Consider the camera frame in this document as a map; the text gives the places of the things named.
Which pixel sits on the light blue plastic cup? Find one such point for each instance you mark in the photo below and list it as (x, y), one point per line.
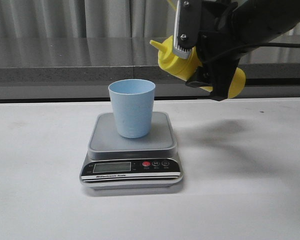
(132, 103)

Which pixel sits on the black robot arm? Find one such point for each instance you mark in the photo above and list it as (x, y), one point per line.
(256, 23)

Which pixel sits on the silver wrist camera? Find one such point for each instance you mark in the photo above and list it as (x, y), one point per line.
(186, 27)

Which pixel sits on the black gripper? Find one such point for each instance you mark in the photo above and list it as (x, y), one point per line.
(214, 37)

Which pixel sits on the yellow squeeze bottle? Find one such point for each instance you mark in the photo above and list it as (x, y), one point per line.
(184, 68)

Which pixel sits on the grey curtain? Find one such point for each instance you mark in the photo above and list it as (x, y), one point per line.
(86, 18)

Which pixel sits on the silver digital kitchen scale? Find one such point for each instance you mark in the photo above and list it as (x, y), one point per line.
(116, 162)

